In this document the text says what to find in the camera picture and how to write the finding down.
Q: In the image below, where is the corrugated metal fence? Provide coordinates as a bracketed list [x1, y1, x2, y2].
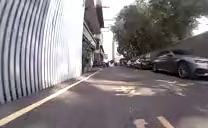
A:
[0, 0, 86, 108]

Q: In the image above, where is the row of buildings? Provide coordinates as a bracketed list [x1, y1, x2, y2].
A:
[81, 0, 106, 73]

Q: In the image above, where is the grey asphalt road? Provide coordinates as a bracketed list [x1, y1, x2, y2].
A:
[0, 64, 208, 128]

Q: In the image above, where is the row of parked cars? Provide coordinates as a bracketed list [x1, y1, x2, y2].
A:
[118, 54, 155, 70]

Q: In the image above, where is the grey pavement strip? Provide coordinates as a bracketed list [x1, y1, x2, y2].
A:
[0, 68, 100, 121]

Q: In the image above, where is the grey wall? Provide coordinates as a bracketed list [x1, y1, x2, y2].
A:
[138, 29, 208, 64]

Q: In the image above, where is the row of trees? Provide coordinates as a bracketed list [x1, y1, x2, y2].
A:
[110, 0, 208, 61]

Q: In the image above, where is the grey car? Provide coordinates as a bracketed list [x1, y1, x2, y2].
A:
[151, 49, 208, 80]

